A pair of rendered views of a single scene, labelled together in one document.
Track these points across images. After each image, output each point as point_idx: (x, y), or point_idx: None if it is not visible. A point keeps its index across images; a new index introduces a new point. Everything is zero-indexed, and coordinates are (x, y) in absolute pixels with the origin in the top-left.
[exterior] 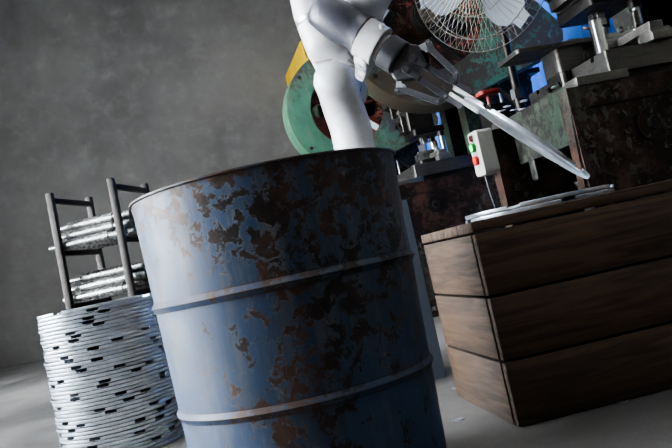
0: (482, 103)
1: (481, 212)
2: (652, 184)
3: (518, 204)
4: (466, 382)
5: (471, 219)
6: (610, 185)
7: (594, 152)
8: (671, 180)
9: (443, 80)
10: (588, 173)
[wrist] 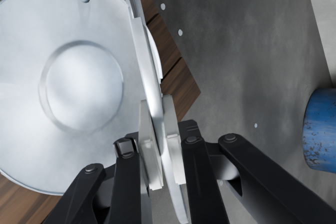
0: (187, 222)
1: (41, 192)
2: (185, 113)
3: (75, 128)
4: None
5: (10, 180)
6: (155, 47)
7: None
8: (194, 101)
9: (184, 173)
10: (159, 85)
